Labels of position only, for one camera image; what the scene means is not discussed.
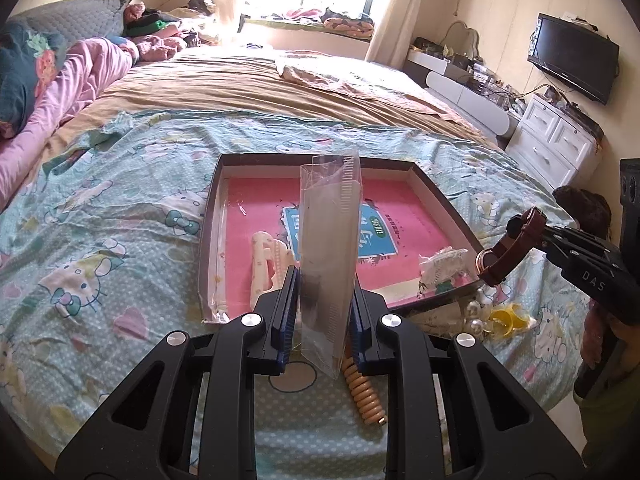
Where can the blue floral pillow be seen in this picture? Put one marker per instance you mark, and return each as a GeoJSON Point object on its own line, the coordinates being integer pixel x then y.
{"type": "Point", "coordinates": [25, 70]}

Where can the cream hair claw clip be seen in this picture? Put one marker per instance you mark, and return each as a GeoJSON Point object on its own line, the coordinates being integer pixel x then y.
{"type": "Point", "coordinates": [262, 265]}

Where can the clear plastic wrapper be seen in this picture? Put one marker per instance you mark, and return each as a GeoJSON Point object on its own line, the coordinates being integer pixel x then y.
{"type": "Point", "coordinates": [217, 312]}

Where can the white drawer cabinet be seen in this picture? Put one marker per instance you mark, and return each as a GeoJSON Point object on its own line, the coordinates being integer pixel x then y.
{"type": "Point", "coordinates": [550, 140]}

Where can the wavy frame mirror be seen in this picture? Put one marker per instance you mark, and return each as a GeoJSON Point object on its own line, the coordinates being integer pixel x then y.
{"type": "Point", "coordinates": [462, 40]}

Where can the clothes heap on window seat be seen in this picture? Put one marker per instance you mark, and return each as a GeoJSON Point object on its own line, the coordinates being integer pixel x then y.
{"type": "Point", "coordinates": [345, 20]}

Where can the black television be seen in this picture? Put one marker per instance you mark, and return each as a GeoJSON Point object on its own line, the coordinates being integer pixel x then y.
{"type": "Point", "coordinates": [575, 57]}

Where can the brown bed sheet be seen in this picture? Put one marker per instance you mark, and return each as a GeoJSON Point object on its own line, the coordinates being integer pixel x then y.
{"type": "Point", "coordinates": [225, 90]}

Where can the person's yellow-green top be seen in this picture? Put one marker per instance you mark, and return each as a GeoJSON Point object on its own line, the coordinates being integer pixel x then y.
{"type": "Point", "coordinates": [615, 425]}

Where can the cartoon cat printed blanket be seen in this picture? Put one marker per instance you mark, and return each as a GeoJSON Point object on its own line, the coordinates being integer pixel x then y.
{"type": "Point", "coordinates": [125, 260]}

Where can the pearl bead hair ornament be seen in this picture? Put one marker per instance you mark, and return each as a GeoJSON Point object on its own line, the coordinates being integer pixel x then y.
{"type": "Point", "coordinates": [472, 327]}

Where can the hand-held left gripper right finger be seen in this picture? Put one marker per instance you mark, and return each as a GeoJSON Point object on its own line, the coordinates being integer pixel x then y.
{"type": "Point", "coordinates": [357, 325]}

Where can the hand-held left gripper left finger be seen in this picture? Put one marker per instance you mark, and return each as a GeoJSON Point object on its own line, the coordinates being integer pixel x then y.
{"type": "Point", "coordinates": [287, 310]}

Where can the grey and white vanity desk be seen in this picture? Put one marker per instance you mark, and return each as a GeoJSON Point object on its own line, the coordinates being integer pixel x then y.
{"type": "Point", "coordinates": [470, 100]}

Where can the pink quilt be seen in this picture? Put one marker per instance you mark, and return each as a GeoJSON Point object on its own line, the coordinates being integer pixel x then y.
{"type": "Point", "coordinates": [75, 80]}

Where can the window seat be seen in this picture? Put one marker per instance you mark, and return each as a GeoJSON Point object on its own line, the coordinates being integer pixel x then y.
{"type": "Point", "coordinates": [310, 40]}

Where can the dark brown fuzzy object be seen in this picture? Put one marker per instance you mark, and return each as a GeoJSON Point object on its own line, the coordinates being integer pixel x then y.
{"type": "Point", "coordinates": [582, 210]}

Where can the white lace hair clip packet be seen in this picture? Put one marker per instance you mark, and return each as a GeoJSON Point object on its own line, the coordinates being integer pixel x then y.
{"type": "Point", "coordinates": [440, 265]}

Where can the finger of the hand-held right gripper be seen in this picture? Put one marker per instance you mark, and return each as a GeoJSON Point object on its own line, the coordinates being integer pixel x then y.
{"type": "Point", "coordinates": [515, 227]}
{"type": "Point", "coordinates": [552, 257]}

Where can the shallow dark cardboard box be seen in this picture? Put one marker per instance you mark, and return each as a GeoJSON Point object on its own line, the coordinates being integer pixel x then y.
{"type": "Point", "coordinates": [212, 210]}

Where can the pile of clothes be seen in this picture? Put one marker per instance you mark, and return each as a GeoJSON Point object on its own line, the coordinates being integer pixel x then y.
{"type": "Point", "coordinates": [160, 35]}

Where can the clear plastic comb packet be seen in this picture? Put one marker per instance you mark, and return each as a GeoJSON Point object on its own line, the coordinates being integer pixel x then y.
{"type": "Point", "coordinates": [330, 260]}

